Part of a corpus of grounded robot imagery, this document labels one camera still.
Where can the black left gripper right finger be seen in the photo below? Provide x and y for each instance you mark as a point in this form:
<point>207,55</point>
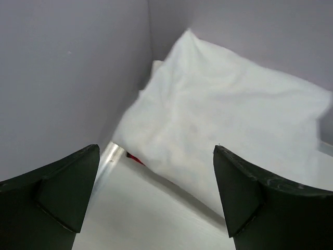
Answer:
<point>265,211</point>

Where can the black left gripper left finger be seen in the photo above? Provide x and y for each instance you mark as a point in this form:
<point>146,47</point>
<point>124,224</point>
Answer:
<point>45,208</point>

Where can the white SpongeBob print t-shirt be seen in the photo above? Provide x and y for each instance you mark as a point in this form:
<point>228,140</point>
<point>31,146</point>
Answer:
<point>205,95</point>

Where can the red Coca-Cola folded t-shirt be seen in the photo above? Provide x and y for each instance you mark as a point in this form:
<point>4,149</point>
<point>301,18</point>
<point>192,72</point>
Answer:
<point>130,156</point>

